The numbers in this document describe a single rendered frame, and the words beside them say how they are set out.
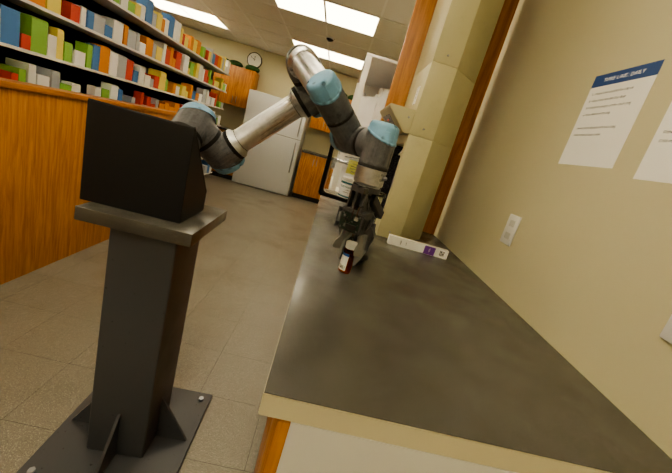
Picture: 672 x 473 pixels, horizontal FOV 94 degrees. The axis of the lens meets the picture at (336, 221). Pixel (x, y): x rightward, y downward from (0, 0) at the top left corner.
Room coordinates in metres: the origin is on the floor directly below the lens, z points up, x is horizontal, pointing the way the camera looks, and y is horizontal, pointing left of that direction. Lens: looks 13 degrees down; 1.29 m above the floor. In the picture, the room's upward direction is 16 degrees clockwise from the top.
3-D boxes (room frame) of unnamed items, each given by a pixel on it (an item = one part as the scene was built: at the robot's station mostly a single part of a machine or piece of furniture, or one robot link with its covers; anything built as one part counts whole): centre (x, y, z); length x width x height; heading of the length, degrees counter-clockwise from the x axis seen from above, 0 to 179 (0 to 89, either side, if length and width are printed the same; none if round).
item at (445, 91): (1.59, -0.31, 1.33); 0.32 x 0.25 x 0.77; 4
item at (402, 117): (1.58, -0.13, 1.46); 0.32 x 0.12 x 0.10; 4
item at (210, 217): (0.98, 0.55, 0.92); 0.32 x 0.32 x 0.04; 5
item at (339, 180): (1.75, -0.01, 1.19); 0.30 x 0.01 x 0.40; 84
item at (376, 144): (0.79, -0.05, 1.31); 0.09 x 0.08 x 0.11; 44
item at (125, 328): (0.98, 0.55, 0.45); 0.48 x 0.48 x 0.90; 5
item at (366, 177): (0.79, -0.05, 1.23); 0.08 x 0.08 x 0.05
